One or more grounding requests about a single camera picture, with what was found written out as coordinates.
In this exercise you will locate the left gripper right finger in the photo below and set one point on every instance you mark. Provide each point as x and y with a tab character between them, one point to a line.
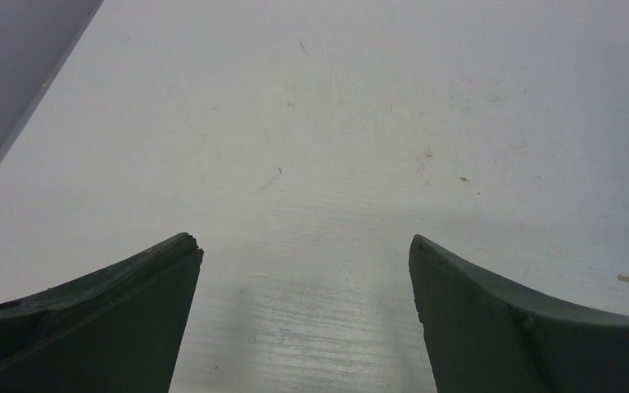
486	333

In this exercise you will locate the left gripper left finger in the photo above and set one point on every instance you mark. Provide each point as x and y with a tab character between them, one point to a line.
118	329

